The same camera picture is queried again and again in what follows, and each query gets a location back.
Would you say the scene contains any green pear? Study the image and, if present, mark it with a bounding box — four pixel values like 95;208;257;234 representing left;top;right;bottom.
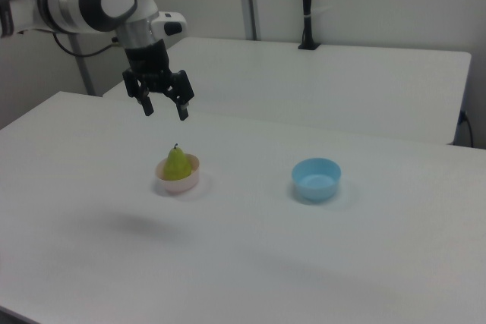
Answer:
162;143;192;181

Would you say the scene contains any pink plastic bowl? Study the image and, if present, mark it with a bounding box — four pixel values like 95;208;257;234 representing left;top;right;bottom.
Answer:
155;153;201;194

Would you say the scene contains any black wall cable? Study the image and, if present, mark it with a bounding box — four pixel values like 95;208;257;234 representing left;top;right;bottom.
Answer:
459;109;475;147

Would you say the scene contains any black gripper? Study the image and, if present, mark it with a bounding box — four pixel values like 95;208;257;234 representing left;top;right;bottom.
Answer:
121;39;196;122

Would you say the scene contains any black cable on robot arm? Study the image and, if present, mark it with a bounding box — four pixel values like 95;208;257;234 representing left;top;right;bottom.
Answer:
52;30;117;58

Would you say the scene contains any blue plastic bowl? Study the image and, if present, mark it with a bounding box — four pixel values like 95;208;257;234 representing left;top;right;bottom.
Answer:
291;157;342;203

